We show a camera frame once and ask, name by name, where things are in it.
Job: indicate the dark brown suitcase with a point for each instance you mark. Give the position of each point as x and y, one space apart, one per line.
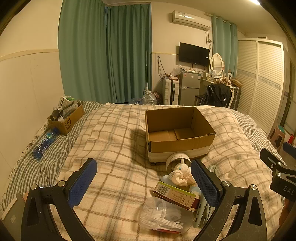
237 97

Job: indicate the black jacket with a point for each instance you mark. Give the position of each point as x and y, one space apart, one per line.
216 95

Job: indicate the blue water bottle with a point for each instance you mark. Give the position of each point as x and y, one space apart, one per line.
46 142

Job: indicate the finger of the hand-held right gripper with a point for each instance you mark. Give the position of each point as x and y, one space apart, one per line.
269 157
290 148

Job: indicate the pink tissue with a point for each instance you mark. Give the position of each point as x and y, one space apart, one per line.
182 177

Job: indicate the green curtain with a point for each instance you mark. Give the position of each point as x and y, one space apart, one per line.
83 51
223 46
129 53

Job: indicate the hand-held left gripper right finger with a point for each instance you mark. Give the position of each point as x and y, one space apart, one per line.
204 183

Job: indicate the plastic stool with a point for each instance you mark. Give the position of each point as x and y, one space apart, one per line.
277 138

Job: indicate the white louvred wardrobe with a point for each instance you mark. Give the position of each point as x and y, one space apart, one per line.
259 85

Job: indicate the person's right hand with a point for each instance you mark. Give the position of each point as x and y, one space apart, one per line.
285 212

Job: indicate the white round jar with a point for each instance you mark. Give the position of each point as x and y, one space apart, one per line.
177 161

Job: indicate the white oval mirror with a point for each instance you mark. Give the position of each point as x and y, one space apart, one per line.
217 62

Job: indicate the dark floral bag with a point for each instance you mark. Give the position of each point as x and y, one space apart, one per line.
158 97

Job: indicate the green checked bed sheet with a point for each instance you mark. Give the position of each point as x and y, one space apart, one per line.
30 171

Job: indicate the light blue power strip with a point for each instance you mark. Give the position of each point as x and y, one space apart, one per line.
200 213

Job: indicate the plaid beige blanket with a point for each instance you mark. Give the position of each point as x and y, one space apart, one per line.
115 150

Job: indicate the small printed cardboard box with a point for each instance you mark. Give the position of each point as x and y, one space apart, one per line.
67 122

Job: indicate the clear plastic cup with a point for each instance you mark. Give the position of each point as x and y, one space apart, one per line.
161 219

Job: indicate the green and white packet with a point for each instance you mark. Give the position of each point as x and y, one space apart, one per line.
67 100

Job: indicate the black wall television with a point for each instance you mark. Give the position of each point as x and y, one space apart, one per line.
193 54

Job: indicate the clear plastic bag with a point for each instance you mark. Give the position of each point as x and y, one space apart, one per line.
177 70

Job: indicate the red bottle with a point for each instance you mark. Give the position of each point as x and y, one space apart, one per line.
292 139

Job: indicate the white mop pole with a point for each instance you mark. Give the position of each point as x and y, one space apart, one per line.
146 71

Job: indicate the large cardboard box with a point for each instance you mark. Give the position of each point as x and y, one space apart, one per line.
175 143

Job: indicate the white air conditioner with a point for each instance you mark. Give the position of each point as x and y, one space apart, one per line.
190 20

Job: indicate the red and yellow carton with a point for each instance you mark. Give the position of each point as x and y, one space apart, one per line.
175 195

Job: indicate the white suitcase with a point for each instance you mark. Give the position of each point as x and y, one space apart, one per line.
170 92

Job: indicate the grey small fridge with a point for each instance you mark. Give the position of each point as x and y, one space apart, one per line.
190 87

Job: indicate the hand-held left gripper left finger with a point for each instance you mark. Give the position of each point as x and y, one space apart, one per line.
83 183

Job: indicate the large clear water jug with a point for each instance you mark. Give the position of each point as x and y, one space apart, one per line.
149 98

